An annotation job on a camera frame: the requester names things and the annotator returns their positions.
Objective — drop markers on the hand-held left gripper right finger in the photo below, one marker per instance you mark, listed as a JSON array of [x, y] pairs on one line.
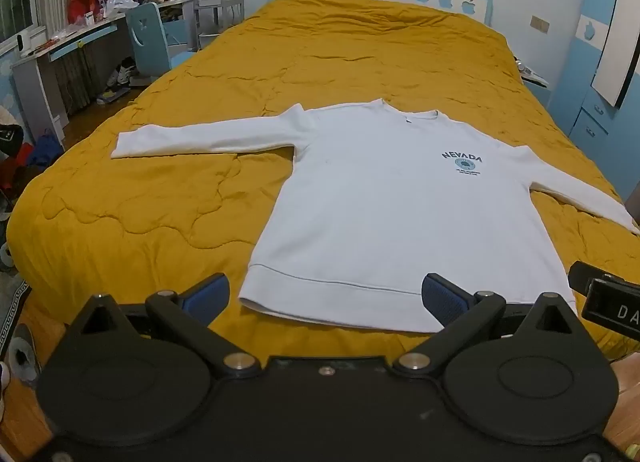
[[442, 299]]

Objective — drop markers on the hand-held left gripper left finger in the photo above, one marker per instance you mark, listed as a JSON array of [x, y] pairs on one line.
[[207, 294]]

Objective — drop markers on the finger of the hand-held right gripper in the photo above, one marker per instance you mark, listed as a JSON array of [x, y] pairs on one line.
[[581, 275]]

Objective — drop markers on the white printed sweatshirt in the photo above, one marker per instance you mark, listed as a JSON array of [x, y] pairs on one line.
[[370, 202]]

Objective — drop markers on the pile of dark clothes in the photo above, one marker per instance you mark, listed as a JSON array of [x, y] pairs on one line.
[[10, 142]]

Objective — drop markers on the yellow quilted blanket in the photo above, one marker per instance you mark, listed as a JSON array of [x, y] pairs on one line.
[[165, 222]]

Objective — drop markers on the blue drawer cabinet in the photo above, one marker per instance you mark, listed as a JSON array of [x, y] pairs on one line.
[[595, 117]]

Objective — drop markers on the grey slipper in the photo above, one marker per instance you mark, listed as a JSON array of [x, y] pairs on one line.
[[25, 354]]

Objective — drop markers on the patterned rug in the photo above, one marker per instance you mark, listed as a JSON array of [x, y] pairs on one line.
[[12, 312]]

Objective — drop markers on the blue cloth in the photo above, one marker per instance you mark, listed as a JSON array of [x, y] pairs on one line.
[[46, 150]]

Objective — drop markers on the pair of sneakers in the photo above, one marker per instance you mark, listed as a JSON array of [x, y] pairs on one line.
[[120, 77]]

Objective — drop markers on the white board with black edge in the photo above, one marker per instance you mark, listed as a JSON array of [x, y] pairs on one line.
[[617, 42]]

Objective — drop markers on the blue chair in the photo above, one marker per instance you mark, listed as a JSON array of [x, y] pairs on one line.
[[147, 37]]

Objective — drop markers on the grey desk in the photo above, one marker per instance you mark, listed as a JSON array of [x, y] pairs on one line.
[[40, 77]]

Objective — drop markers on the white plastic bag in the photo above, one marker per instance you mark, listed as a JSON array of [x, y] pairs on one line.
[[120, 5]]

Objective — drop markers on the red bag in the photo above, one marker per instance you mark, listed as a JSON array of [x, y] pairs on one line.
[[82, 2]]

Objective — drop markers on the wall switch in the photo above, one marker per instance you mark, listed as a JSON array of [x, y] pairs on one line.
[[540, 24]]

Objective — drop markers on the small white camera device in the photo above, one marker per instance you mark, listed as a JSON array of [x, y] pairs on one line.
[[23, 44]]

